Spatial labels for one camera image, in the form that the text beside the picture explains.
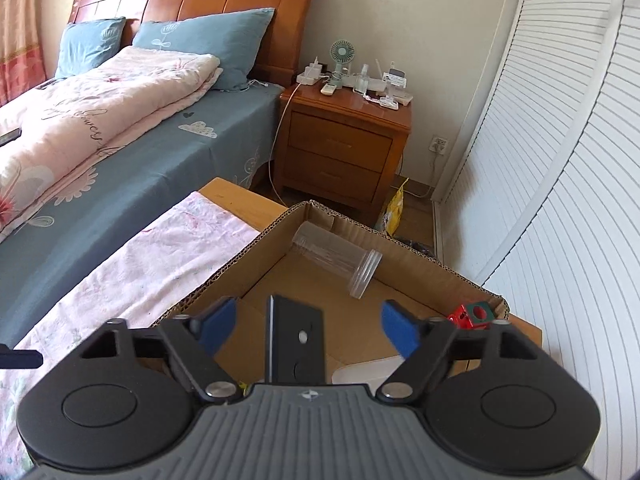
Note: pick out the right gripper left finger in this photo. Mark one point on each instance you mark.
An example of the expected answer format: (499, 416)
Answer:
(193, 341)

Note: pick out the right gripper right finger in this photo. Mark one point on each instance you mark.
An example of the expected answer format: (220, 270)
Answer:
(423, 344)

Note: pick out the black rectangular device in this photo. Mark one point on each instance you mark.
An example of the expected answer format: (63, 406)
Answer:
(294, 343)

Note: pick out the white plastic container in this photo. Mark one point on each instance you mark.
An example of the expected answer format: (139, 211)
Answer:
(373, 373)

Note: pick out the floral pink table cloth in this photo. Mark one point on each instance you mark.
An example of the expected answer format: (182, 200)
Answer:
(150, 273)

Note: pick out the empty clear plastic jar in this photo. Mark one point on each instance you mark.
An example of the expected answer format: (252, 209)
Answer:
(335, 254)

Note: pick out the yellow bag on floor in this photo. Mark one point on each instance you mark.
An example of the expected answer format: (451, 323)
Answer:
(393, 212)

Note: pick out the brown cardboard box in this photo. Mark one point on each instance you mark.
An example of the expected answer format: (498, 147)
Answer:
(352, 327)

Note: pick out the white louvered closet door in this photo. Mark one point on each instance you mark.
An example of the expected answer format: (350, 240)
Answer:
(544, 207)

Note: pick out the wooden nightstand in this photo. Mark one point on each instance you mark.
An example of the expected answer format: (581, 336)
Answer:
(341, 148)

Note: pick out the pink floral quilt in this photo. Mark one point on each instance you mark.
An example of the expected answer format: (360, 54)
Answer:
(73, 123)

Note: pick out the white phone stand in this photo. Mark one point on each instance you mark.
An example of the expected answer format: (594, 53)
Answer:
(389, 90)

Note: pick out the clear spray bottle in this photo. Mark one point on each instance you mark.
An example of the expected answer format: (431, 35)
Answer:
(361, 81)

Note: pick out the white power strip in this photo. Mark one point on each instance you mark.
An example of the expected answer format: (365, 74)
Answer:
(312, 73)

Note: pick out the orange striped curtain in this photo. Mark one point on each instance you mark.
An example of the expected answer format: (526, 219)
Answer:
(22, 66)

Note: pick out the small green desk fan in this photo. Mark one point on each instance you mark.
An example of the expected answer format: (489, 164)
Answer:
(342, 52)

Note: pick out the blue pillow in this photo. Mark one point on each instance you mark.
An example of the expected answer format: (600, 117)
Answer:
(87, 45)
(234, 38)

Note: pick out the white wall socket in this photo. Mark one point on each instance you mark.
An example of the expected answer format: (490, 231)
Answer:
(439, 145)

